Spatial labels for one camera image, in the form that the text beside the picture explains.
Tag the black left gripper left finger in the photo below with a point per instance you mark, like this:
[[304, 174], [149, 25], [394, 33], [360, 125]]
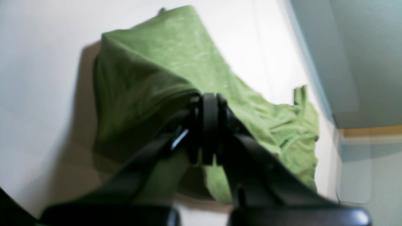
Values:
[[141, 192]]

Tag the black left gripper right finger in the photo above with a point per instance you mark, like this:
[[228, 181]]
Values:
[[263, 191]]

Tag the green t-shirt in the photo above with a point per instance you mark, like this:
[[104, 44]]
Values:
[[145, 75]]

